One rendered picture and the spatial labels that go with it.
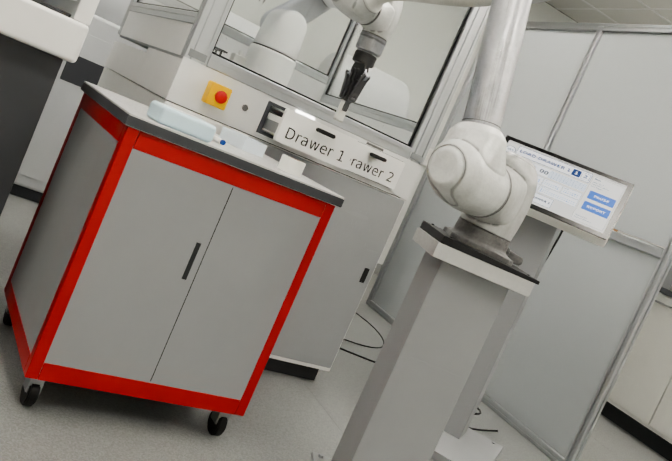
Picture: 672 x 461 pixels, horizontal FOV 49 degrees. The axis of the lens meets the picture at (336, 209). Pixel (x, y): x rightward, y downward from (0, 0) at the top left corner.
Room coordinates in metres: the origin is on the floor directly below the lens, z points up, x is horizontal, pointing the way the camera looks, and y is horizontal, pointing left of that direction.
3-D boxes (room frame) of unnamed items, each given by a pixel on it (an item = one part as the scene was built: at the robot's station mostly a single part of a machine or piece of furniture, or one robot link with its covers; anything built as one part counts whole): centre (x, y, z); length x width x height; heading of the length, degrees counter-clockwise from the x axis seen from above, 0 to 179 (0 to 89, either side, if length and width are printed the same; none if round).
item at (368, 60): (2.43, 0.11, 1.15); 0.08 x 0.07 x 0.09; 32
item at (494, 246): (2.03, -0.42, 0.80); 0.22 x 0.18 x 0.06; 91
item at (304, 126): (2.43, 0.15, 0.87); 0.29 x 0.02 x 0.11; 122
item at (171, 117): (1.80, 0.43, 0.78); 0.15 x 0.10 x 0.04; 125
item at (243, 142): (2.20, 0.34, 0.78); 0.12 x 0.08 x 0.04; 47
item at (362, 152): (2.71, -0.04, 0.87); 0.29 x 0.02 x 0.11; 122
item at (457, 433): (2.82, -0.72, 0.51); 0.50 x 0.45 x 1.02; 159
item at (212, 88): (2.35, 0.49, 0.88); 0.07 x 0.05 x 0.07; 122
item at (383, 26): (2.42, 0.12, 1.33); 0.13 x 0.11 x 0.16; 140
